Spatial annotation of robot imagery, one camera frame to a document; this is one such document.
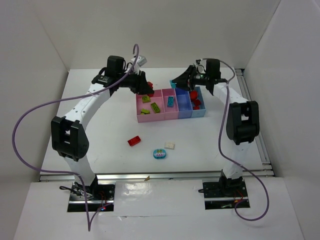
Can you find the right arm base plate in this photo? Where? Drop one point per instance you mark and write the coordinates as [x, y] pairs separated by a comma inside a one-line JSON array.
[[217, 199]]

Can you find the white lego brick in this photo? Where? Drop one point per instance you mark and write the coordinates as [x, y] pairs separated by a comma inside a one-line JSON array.
[[169, 145]]

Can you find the right side aluminium rail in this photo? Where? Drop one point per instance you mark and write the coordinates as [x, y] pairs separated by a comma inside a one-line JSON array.
[[251, 110]]

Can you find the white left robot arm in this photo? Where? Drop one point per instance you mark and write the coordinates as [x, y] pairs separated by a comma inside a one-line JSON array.
[[68, 133]]

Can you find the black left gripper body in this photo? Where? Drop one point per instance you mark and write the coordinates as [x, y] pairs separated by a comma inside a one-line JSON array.
[[139, 81]]

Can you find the green 2x4 lego brick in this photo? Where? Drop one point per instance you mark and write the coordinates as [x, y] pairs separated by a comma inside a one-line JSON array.
[[155, 108]]

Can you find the small teal lego brick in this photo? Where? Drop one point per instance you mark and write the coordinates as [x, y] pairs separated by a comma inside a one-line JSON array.
[[172, 84]]

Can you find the dark blue bin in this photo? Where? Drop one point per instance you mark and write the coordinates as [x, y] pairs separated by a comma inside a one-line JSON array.
[[185, 108]]

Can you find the large pink bin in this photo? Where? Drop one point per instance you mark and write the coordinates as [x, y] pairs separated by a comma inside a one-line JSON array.
[[152, 116]]

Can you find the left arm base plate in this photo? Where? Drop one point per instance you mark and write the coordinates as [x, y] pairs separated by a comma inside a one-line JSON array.
[[102, 198]]

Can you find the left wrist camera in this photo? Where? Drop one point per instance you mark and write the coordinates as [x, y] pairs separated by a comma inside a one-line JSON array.
[[142, 60]]

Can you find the small pink bin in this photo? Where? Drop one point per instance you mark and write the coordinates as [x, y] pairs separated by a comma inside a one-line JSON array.
[[170, 112]]

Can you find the light blue bin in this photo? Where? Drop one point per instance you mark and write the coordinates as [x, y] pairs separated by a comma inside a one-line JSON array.
[[201, 112]]

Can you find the front aluminium rail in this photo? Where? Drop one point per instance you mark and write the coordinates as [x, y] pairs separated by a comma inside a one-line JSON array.
[[138, 176]]

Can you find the red lego base brick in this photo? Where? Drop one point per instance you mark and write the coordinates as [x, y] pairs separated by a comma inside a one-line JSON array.
[[150, 84]]

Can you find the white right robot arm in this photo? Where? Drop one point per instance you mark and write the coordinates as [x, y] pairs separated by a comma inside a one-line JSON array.
[[240, 120]]

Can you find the aluminium rail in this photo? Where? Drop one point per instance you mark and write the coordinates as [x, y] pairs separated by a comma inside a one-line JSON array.
[[251, 110], [138, 176]]

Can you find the red curved lego brick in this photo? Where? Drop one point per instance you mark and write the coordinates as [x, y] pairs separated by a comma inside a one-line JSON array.
[[193, 95]]

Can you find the teal oval monster brick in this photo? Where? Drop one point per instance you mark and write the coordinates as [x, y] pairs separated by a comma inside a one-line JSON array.
[[159, 153]]

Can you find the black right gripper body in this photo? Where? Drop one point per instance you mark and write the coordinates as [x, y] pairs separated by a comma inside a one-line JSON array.
[[189, 78]]

